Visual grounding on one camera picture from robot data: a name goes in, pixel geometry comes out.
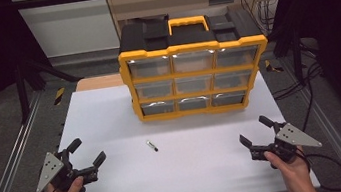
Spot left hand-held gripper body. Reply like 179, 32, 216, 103
30, 145, 102, 192

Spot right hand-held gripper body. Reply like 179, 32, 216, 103
247, 117, 325, 169

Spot small black marker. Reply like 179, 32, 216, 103
146, 139, 160, 154

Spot single clear plastic drawer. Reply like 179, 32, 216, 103
171, 48, 218, 75

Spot yellow black storage organizer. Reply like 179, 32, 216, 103
112, 1, 278, 126

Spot person's right hand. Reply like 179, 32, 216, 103
263, 145, 312, 183

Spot yellow black tape strip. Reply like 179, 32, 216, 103
51, 87, 69, 106
263, 57, 285, 75

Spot black metal stand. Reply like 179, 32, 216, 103
11, 52, 89, 126
266, 23, 309, 89

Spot grid of clear organizer bins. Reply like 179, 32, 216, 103
126, 42, 267, 119

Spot white partition panel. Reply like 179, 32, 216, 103
18, 0, 121, 62

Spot black floor cables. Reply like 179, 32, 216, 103
269, 60, 332, 135

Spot hanging cable bundle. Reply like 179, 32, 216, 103
239, 0, 285, 38

